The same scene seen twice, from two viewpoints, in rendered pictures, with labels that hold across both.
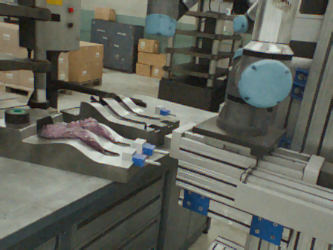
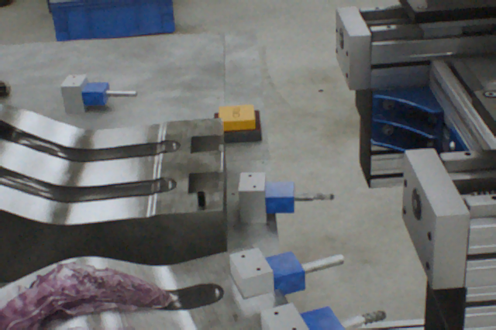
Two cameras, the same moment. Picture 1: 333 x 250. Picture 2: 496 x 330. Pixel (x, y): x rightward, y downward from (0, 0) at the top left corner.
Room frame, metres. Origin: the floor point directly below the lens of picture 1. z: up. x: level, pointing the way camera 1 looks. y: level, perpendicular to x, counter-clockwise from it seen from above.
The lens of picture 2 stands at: (0.56, 0.45, 1.43)
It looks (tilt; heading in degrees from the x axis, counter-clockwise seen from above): 29 degrees down; 331
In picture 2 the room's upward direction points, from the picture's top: 4 degrees counter-clockwise
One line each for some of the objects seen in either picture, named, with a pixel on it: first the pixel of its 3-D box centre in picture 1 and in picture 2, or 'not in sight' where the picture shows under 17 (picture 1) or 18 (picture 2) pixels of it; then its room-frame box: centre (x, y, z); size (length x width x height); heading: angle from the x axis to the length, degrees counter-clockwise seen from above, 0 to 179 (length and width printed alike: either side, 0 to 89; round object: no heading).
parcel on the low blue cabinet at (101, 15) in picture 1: (105, 13); not in sight; (8.78, 1.79, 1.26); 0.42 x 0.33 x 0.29; 66
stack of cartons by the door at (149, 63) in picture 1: (154, 59); not in sight; (8.29, 0.45, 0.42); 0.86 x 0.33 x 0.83; 66
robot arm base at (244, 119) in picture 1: (244, 111); not in sight; (1.01, -0.23, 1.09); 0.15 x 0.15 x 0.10
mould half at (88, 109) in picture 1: (120, 116); (43, 184); (1.55, 0.22, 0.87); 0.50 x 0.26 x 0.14; 61
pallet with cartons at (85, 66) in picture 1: (62, 61); not in sight; (6.31, 2.00, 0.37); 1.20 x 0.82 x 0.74; 74
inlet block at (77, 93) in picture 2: (166, 112); (101, 94); (1.88, 0.01, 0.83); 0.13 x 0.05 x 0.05; 53
